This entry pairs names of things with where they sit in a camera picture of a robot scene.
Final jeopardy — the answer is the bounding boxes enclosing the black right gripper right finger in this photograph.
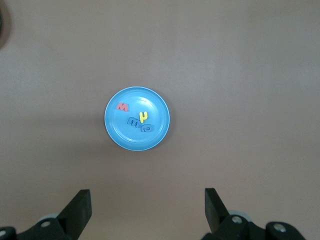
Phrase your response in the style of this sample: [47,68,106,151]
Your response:
[202,187,306,240]

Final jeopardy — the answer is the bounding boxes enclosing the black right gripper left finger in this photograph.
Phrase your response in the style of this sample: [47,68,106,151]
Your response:
[0,189,93,240]

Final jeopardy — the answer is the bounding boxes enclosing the blue letter E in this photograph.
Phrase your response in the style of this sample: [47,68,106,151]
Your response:
[126,116,142,129]

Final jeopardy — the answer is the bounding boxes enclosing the red lowercase letter w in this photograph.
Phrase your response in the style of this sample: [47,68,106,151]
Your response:
[115,101,130,113]

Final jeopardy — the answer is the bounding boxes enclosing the blue plate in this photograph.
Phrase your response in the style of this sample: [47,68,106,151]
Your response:
[103,86,171,152]

